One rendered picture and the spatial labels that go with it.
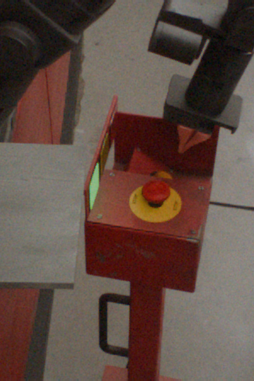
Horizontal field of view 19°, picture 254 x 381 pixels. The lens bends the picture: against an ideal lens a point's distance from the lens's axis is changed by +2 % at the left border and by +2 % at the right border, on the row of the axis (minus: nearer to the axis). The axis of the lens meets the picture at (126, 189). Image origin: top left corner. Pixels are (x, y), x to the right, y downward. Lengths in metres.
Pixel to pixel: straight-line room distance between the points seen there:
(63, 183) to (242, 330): 1.17
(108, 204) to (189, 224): 0.12
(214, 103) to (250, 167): 1.24
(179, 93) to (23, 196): 0.35
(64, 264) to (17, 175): 0.12
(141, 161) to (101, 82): 1.36
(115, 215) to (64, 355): 0.83
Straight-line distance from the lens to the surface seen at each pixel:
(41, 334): 1.79
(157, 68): 2.56
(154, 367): 1.41
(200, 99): 1.00
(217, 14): 0.96
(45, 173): 0.77
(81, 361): 1.81
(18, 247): 0.71
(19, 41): 0.54
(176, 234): 1.01
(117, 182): 1.07
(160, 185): 1.02
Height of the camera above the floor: 1.54
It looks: 46 degrees down
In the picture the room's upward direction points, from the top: 1 degrees clockwise
